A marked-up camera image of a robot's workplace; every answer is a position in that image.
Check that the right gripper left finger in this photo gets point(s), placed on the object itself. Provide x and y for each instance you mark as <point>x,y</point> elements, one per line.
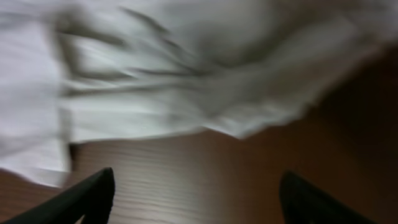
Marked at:
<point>90,201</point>

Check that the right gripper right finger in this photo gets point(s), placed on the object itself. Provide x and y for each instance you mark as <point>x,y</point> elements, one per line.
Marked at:
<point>304,203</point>

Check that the white shirt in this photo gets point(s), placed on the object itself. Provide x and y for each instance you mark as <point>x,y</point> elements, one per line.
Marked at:
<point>78,71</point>

